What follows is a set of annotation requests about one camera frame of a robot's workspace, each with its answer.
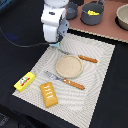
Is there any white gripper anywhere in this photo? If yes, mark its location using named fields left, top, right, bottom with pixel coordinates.
left=41, top=5, right=69, bottom=43

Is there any white milk carton toy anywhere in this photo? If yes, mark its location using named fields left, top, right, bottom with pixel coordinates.
left=49, top=41, right=62, bottom=48

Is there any grey saucepan with handle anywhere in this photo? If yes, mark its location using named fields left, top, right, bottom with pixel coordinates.
left=66, top=2, right=78, bottom=19

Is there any yellow cheese wedge toy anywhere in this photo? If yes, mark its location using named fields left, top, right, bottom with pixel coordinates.
left=87, top=10, right=99, bottom=16

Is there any dark grey pot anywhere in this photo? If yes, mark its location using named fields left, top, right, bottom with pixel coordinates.
left=81, top=0, right=105, bottom=25

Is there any yellow butter box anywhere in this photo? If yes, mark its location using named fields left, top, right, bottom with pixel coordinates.
left=14, top=72, right=36, bottom=92

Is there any orange bread loaf toy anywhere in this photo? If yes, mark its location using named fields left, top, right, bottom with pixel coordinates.
left=40, top=82, right=58, bottom=107

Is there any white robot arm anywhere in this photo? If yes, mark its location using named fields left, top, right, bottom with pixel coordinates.
left=41, top=0, right=69, bottom=43

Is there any round wooden plate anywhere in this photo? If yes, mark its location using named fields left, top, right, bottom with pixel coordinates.
left=55, top=55, right=83, bottom=78

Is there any pink toy stove top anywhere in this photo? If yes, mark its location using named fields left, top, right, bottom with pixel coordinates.
left=69, top=1, right=128, bottom=43

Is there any beige woven placemat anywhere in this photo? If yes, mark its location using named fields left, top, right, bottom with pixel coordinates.
left=13, top=33, right=115, bottom=128

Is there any beige bowl on stove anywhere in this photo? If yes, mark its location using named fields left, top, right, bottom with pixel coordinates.
left=116, top=4, right=128, bottom=30

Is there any toy fork wooden handle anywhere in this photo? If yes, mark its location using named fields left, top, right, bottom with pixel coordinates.
left=44, top=71, right=85, bottom=90

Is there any toy knife wooden handle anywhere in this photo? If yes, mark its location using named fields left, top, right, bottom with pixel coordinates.
left=58, top=49, right=98, bottom=63

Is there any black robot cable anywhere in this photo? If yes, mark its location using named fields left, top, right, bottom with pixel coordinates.
left=0, top=26, right=51, bottom=48

